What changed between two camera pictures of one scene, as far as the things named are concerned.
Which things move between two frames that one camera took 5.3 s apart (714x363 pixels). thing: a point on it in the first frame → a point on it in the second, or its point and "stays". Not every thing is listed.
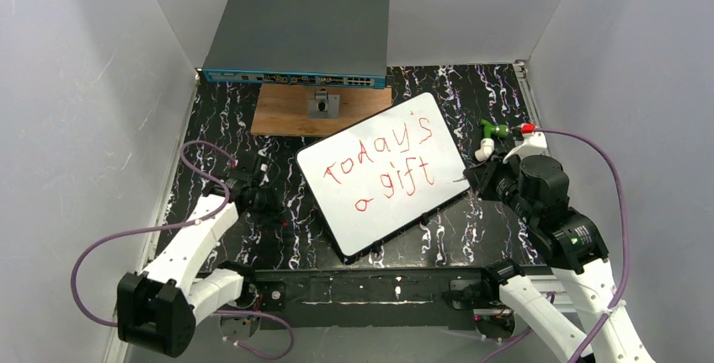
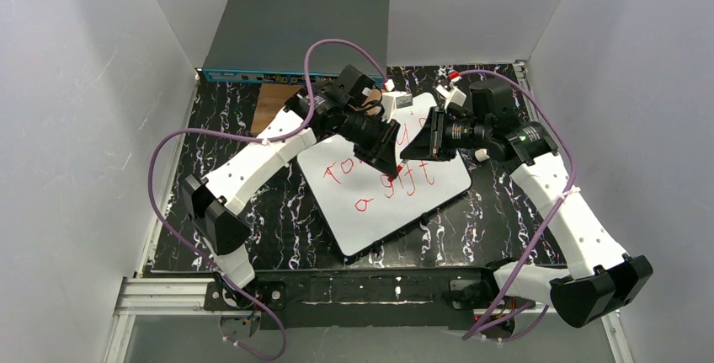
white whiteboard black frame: (375, 180) stays
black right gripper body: (486, 176) → (438, 133)
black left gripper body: (259, 183) → (377, 138)
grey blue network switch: (301, 39) stays
